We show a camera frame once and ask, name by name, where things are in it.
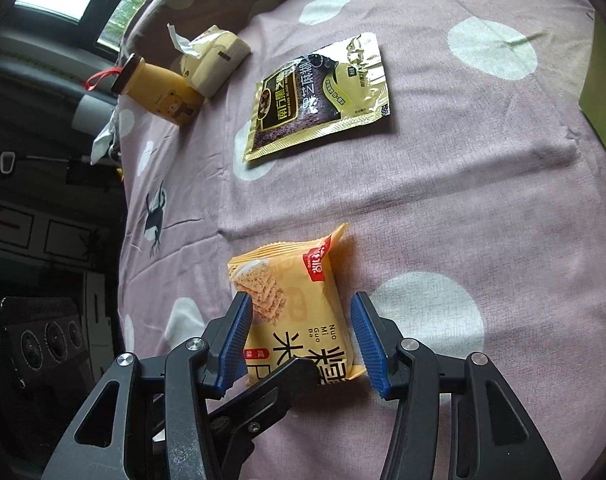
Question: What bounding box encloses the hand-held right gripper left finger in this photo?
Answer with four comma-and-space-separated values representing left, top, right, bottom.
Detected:
43, 291, 254, 480

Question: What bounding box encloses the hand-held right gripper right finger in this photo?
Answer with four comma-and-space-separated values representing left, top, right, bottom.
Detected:
350, 290, 551, 480

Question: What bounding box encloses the orange rice cracker packet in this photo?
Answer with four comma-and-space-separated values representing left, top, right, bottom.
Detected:
227, 224, 368, 386

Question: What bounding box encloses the green cardboard box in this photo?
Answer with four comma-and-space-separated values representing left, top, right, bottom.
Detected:
579, 20, 606, 126

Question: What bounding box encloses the pink polka dot bed sheet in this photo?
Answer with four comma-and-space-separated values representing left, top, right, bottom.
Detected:
115, 0, 606, 480

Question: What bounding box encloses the crumpled white plastic bag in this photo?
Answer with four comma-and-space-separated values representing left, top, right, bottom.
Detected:
90, 110, 121, 166

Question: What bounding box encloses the white cylinder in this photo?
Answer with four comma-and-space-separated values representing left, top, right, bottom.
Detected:
73, 95, 118, 136

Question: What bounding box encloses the black gold snack packet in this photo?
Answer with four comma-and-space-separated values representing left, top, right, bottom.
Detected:
242, 31, 394, 163

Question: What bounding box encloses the yellow bear bottle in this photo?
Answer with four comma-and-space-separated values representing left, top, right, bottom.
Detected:
85, 52, 204, 127

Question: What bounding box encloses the yellow tissue pack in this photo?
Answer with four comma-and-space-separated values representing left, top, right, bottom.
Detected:
167, 24, 252, 100

